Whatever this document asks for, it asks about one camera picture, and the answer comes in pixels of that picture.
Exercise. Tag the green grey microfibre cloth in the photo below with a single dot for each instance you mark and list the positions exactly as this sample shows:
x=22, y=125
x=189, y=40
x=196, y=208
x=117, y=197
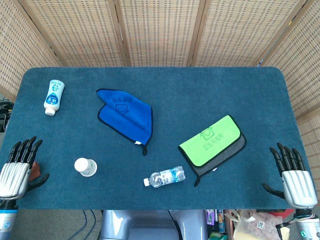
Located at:
x=212, y=142

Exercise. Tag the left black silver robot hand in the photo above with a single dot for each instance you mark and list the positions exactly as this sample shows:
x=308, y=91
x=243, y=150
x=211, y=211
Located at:
x=13, y=177

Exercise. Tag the white yogurt drink bottle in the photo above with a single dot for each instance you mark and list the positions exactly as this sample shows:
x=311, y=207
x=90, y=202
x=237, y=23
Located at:
x=53, y=96

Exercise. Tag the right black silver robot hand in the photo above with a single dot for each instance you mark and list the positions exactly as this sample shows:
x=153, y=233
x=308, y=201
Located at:
x=298, y=187

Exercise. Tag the grey robot torso base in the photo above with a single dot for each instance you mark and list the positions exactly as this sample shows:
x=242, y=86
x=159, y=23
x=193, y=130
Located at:
x=152, y=225

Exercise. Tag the reddish brown cloth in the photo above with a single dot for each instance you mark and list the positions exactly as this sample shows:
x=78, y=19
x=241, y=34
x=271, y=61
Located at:
x=35, y=170

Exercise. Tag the beige paper bag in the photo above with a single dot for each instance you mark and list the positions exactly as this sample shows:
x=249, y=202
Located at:
x=252, y=230

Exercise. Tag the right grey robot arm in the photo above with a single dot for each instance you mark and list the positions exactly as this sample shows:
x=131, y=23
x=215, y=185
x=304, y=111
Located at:
x=306, y=227

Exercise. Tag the clear plastic water bottle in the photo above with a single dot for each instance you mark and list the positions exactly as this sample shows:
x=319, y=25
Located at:
x=166, y=177

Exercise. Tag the dark teal table mat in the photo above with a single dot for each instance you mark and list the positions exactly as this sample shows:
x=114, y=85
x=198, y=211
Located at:
x=175, y=92

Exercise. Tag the woven bamboo folding screen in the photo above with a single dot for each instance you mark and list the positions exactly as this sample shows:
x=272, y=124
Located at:
x=160, y=32

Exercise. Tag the blue microfibre cloth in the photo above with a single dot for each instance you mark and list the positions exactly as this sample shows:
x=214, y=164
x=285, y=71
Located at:
x=130, y=115

